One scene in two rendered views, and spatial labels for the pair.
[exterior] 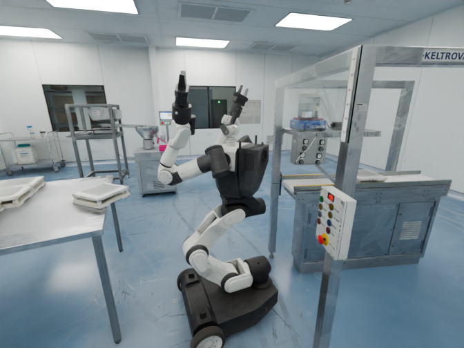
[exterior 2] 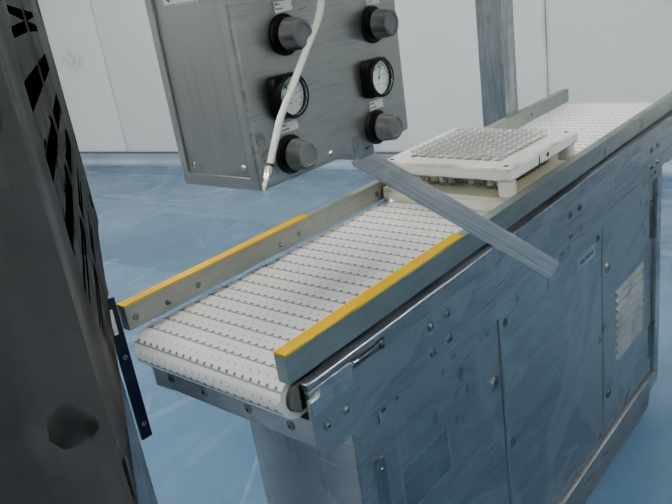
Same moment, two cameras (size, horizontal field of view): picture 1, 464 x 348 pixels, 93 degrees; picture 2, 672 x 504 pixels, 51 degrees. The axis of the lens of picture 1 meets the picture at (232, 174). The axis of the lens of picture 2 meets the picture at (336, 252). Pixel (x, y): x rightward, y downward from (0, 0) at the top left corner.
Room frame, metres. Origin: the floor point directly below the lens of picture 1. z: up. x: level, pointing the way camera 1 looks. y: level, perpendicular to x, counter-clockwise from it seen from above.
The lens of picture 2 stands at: (1.05, -0.11, 1.18)
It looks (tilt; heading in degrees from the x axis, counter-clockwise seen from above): 21 degrees down; 319
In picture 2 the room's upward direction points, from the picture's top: 9 degrees counter-clockwise
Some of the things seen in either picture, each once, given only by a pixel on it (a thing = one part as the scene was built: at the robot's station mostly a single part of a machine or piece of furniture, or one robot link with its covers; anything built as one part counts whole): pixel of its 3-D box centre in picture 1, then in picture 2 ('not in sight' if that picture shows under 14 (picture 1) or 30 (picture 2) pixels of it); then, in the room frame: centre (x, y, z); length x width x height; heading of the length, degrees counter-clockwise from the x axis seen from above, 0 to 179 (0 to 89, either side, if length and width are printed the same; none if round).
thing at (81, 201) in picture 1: (103, 197); not in sight; (1.41, 0.89, 0.83); 0.24 x 0.24 x 0.02; 68
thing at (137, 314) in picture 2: (353, 175); (420, 168); (1.90, -1.09, 0.84); 1.32 x 0.02 x 0.03; 96
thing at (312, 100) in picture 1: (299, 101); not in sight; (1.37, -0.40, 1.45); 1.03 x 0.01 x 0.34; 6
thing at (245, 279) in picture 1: (234, 274); not in sight; (1.30, -0.01, 0.28); 0.21 x 0.20 x 0.13; 112
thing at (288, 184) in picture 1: (364, 184); (490, 195); (1.76, -1.12, 0.79); 1.35 x 0.25 x 0.05; 96
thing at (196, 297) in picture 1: (230, 286); not in sight; (1.29, 0.02, 0.19); 0.64 x 0.52 x 0.33; 112
